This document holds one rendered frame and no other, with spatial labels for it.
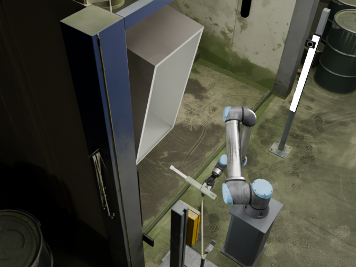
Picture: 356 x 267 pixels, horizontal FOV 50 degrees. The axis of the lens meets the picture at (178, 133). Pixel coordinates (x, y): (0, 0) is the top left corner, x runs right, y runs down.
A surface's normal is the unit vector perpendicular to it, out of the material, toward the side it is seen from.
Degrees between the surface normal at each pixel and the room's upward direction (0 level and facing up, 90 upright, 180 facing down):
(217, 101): 0
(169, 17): 12
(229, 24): 90
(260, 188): 5
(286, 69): 90
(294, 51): 90
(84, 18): 0
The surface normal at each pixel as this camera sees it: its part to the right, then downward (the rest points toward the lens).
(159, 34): 0.19, -0.60
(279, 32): -0.59, 0.57
